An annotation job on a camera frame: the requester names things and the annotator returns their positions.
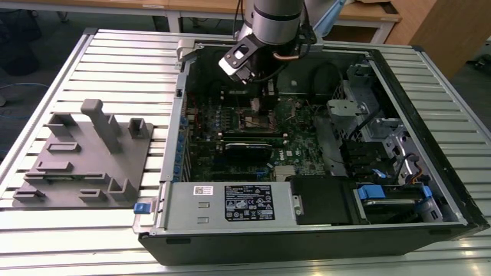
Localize metal socket cover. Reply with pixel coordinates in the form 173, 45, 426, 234
266, 97, 298, 129

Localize blue floor cable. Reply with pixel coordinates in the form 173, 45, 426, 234
0, 82, 50, 120

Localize silver metal drive cage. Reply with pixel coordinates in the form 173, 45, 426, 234
325, 64, 384, 139

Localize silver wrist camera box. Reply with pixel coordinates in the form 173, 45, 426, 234
217, 42, 262, 85

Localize wooden desk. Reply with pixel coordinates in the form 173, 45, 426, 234
0, 0, 181, 32
168, 0, 402, 44

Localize blue disk carrier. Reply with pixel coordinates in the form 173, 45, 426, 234
356, 185, 432, 208

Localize grey flat ribbon cable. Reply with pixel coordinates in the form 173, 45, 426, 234
313, 114, 345, 176

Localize CPU socket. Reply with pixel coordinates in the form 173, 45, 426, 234
237, 106, 280, 133

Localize wooden cabinet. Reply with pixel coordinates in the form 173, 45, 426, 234
385, 0, 491, 78

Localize black PC case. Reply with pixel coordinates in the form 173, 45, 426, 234
132, 39, 491, 267

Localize black RAM slot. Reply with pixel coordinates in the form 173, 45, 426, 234
222, 131, 288, 139
222, 137, 288, 144

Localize coloured wire bundle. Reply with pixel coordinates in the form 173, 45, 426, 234
408, 169, 425, 185

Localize grey parts rack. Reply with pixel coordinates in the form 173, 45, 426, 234
11, 98, 154, 208

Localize black disk bay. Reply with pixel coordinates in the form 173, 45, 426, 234
338, 140, 388, 176

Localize small silver heatsink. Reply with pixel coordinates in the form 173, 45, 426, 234
273, 165, 298, 176

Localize green motherboard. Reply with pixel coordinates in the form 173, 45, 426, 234
182, 94, 334, 183

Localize thin black cable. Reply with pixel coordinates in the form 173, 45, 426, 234
346, 105, 382, 141

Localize black office chair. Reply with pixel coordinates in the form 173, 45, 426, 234
0, 17, 42, 77

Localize silver power supply unit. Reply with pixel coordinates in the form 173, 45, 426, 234
152, 181, 298, 231

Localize thick black cable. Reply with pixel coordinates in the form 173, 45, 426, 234
310, 62, 342, 97

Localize grey case hinge handle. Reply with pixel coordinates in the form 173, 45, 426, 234
176, 39, 197, 63

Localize black graphics card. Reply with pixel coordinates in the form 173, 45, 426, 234
224, 141, 273, 164

